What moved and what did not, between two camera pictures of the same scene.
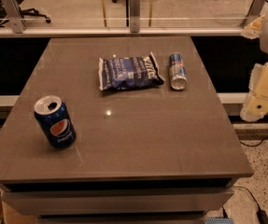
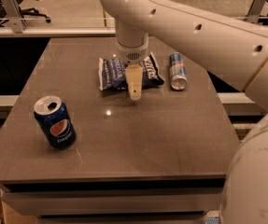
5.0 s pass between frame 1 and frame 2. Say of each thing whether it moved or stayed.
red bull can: stayed
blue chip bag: stayed
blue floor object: stayed
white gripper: moved
